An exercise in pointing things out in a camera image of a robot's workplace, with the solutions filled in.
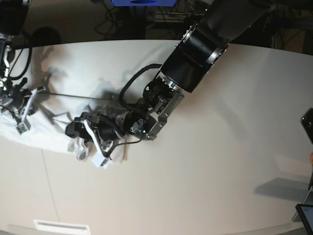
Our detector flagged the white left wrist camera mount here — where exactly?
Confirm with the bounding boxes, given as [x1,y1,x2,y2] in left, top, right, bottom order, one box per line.
[74,117,128,170]

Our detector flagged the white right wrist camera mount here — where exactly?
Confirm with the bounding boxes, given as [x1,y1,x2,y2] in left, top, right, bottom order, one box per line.
[15,86,46,135]

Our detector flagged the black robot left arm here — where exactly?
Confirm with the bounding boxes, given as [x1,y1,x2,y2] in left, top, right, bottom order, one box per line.
[65,0,274,147]

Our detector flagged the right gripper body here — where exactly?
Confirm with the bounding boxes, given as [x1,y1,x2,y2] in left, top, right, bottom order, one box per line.
[0,78,46,118]

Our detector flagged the black tablet screen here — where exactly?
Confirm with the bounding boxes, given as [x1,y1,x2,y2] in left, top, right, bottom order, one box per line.
[295,204,313,235]

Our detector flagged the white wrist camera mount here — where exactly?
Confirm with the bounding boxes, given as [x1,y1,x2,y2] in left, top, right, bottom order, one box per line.
[74,117,128,170]
[15,86,46,135]

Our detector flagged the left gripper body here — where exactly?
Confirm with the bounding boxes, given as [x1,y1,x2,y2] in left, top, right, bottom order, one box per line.
[65,110,125,143]

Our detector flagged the white T-shirt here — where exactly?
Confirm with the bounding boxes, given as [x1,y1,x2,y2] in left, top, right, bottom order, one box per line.
[0,94,121,161]

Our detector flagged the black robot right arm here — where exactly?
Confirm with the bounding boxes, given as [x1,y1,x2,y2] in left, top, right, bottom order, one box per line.
[0,0,45,122]

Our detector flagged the blue box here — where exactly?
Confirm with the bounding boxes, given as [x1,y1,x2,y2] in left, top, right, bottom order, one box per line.
[110,0,176,7]

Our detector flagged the black phone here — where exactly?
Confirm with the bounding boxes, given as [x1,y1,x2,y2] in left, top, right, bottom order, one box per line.
[300,108,313,143]

